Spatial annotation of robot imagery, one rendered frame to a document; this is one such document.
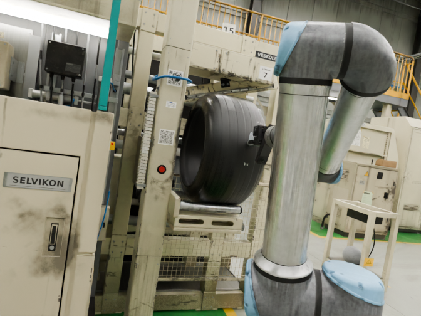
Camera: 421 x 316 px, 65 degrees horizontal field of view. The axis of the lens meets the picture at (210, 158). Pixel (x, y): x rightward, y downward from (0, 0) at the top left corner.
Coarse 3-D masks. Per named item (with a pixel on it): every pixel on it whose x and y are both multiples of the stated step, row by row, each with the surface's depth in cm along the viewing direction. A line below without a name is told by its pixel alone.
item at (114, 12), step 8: (112, 0) 130; (120, 0) 81; (112, 8) 81; (112, 16) 81; (112, 24) 81; (112, 32) 82; (112, 40) 82; (112, 48) 82; (112, 56) 82; (104, 64) 132; (112, 64) 82; (104, 72) 82; (104, 80) 82; (104, 88) 82; (104, 96) 82; (104, 104) 83
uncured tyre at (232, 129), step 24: (216, 96) 164; (192, 120) 196; (216, 120) 152; (240, 120) 155; (192, 144) 204; (216, 144) 149; (240, 144) 151; (192, 168) 201; (216, 168) 150; (240, 168) 153; (192, 192) 165; (216, 192) 157; (240, 192) 161
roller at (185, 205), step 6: (180, 204) 159; (186, 204) 160; (192, 204) 161; (198, 204) 162; (204, 204) 164; (210, 204) 165; (216, 204) 166; (222, 204) 168; (186, 210) 161; (192, 210) 162; (198, 210) 162; (204, 210) 163; (210, 210) 164; (216, 210) 165; (222, 210) 166; (228, 210) 168; (234, 210) 169; (240, 210) 170
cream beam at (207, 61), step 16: (192, 48) 187; (208, 48) 190; (192, 64) 188; (208, 64) 191; (224, 64) 194; (240, 64) 198; (256, 64) 202; (272, 64) 205; (240, 80) 207; (256, 80) 203; (272, 80) 206
